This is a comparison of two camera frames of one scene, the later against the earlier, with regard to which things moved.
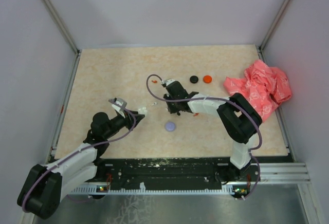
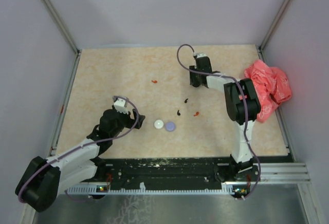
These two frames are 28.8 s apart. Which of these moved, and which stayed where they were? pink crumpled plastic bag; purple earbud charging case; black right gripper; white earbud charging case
Moved: black right gripper; white earbud charging case
Stayed: purple earbud charging case; pink crumpled plastic bag
